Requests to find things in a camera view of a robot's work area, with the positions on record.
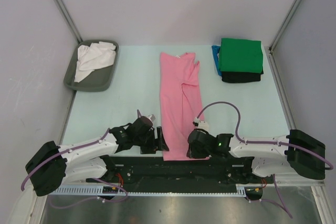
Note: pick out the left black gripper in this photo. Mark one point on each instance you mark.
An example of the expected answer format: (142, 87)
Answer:
(158, 144)

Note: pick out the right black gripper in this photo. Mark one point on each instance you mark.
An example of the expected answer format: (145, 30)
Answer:
(192, 153)

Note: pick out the pink t shirt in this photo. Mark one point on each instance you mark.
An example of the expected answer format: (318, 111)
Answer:
(180, 102)

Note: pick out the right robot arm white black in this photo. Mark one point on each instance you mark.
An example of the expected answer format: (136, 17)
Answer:
(296, 152)

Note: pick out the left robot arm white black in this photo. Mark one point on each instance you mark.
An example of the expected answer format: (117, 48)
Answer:
(54, 165)

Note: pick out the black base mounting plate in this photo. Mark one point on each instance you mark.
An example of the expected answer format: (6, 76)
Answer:
(154, 175)

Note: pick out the grey fabric basket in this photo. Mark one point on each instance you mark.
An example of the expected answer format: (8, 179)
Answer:
(97, 81)

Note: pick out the black folded t shirt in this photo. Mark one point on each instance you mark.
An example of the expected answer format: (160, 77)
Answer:
(241, 77)

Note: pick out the white t shirt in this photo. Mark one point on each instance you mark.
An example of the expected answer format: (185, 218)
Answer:
(94, 57)

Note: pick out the blue folded t shirt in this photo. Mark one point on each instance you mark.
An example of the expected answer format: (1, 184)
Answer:
(215, 52)

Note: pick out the green folded t shirt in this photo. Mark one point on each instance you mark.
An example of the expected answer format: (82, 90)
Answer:
(240, 55)

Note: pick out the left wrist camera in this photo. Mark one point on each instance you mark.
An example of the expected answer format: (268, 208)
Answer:
(146, 118)

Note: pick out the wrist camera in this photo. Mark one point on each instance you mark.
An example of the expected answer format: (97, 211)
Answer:
(146, 118)
(201, 124)

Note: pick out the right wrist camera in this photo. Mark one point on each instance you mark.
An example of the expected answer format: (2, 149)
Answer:
(201, 124)

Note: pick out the left aluminium frame post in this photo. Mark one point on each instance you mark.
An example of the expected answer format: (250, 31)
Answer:
(68, 19)

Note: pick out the aluminium frame post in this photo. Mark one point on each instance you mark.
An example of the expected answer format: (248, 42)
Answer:
(68, 19)
(289, 16)

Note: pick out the right aluminium frame post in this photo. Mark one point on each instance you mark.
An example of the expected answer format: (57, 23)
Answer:
(289, 16)

